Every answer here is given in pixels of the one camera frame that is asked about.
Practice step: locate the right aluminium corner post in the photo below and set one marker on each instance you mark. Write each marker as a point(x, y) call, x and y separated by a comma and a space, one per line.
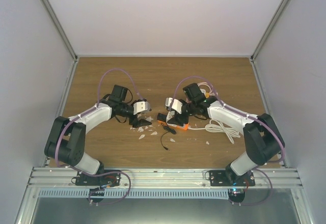
point(271, 25)

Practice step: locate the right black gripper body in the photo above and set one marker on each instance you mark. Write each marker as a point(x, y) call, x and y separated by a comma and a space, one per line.
point(191, 105)

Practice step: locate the aluminium corner post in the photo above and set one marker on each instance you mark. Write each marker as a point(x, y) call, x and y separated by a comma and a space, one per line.
point(271, 25)
point(49, 9)

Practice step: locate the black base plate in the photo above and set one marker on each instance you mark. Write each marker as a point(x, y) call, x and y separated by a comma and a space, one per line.
point(110, 179)
point(222, 178)

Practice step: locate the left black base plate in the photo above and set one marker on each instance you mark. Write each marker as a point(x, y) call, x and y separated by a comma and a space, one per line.
point(110, 179)

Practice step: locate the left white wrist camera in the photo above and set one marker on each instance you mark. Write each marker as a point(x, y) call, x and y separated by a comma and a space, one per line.
point(141, 106)

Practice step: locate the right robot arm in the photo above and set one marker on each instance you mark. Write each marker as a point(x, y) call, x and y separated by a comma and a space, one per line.
point(261, 136)

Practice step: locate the aluminium rail front frame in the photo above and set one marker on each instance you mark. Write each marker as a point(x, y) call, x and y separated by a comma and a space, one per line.
point(166, 178)

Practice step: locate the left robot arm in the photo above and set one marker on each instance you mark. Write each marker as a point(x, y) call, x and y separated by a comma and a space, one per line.
point(66, 141)

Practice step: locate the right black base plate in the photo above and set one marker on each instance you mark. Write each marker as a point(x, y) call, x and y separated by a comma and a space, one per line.
point(222, 178)

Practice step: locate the grey slotted cable duct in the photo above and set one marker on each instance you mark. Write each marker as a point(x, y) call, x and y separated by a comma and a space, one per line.
point(136, 193)

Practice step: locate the left aluminium corner post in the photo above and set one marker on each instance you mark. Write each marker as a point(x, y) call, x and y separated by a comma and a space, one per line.
point(49, 9)

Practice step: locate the black power adapter with cable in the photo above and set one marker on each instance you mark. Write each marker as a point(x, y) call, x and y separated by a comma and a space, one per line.
point(161, 119)

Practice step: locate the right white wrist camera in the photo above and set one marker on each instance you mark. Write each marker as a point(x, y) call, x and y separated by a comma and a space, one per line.
point(173, 105)

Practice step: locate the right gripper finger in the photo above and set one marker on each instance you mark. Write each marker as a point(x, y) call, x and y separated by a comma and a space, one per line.
point(178, 110)
point(180, 121)

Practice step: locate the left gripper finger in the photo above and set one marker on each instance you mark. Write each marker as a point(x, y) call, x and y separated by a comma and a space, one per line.
point(143, 118)
point(137, 124)

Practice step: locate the orange power strip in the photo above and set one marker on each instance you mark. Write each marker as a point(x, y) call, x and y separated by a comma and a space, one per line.
point(184, 127)

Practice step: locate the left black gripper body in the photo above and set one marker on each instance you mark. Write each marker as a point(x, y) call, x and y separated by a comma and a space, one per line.
point(132, 121)

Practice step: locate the white tiger cube plug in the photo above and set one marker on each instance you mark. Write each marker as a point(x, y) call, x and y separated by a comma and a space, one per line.
point(169, 116)

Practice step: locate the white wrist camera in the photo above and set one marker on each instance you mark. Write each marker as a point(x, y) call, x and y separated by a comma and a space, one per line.
point(173, 105)
point(141, 106)

